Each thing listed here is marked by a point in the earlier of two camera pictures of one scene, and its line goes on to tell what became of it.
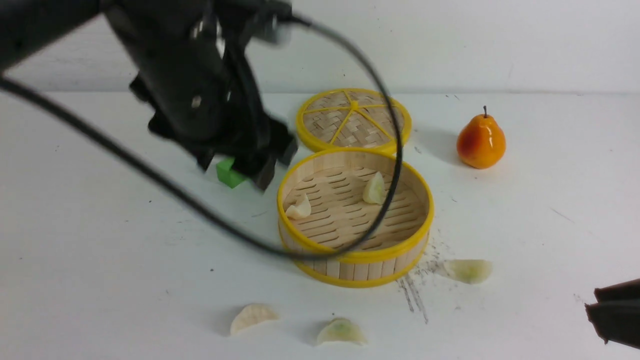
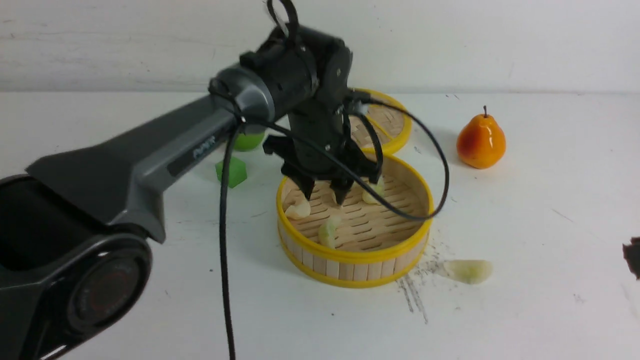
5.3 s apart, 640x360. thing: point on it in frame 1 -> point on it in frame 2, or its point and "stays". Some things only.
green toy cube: [227, 176] stays
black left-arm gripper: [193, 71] -> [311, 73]
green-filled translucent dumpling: [341, 329] -> [327, 231]
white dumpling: [301, 209] stays
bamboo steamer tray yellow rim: [326, 202] stays
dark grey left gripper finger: [616, 321] -> [631, 253]
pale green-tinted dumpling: [470, 271] stays
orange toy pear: [482, 144] stays
